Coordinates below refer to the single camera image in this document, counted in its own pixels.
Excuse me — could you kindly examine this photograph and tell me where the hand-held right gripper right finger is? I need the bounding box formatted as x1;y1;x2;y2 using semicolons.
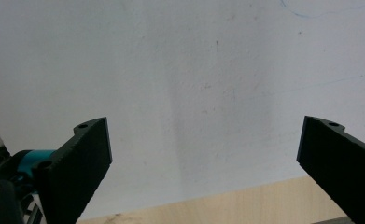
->
296;115;365;224

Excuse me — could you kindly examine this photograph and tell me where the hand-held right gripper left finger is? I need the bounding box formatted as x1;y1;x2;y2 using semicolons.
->
33;117;113;224

